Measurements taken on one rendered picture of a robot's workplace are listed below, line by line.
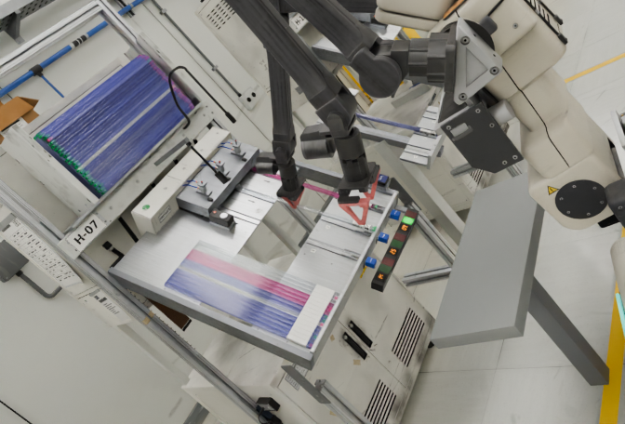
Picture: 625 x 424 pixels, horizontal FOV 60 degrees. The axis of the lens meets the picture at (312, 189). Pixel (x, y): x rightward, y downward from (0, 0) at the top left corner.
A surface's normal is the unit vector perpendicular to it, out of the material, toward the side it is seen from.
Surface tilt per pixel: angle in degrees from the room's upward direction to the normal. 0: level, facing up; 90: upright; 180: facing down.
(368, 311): 90
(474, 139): 90
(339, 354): 90
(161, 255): 44
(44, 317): 90
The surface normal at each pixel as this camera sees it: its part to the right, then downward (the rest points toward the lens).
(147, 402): 0.62, -0.29
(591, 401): -0.65, -0.71
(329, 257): -0.04, -0.70
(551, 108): -0.28, 0.56
